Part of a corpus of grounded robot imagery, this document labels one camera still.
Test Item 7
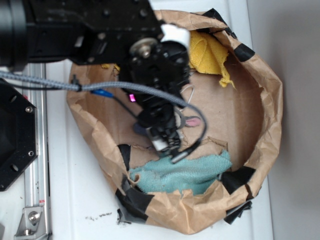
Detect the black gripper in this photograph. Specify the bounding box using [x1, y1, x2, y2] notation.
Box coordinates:
[119, 40, 189, 157]

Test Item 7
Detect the gray plush bunny toy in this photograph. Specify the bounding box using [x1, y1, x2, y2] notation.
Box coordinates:
[132, 84, 203, 136]

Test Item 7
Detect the teal cloth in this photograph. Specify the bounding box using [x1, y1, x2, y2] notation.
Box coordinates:
[129, 150, 232, 195]

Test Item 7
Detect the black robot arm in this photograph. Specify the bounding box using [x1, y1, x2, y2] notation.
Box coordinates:
[0, 0, 192, 161]

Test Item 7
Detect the yellow cloth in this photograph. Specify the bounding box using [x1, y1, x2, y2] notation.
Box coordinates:
[100, 29, 237, 89]

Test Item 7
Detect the brown paper bag basket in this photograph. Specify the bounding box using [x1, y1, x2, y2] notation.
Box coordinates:
[66, 9, 283, 235]

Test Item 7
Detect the gray braided cable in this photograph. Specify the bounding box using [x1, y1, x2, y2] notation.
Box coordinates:
[0, 70, 191, 109]

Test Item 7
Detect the thin black cable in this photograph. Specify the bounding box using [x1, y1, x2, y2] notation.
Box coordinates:
[91, 88, 209, 164]

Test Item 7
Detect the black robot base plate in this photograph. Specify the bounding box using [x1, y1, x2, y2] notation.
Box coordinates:
[0, 78, 37, 192]

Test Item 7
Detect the aluminum extrusion rail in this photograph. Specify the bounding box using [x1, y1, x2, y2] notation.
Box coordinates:
[20, 62, 53, 240]

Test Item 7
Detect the metal corner bracket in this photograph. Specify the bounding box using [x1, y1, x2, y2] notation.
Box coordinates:
[14, 206, 48, 240]

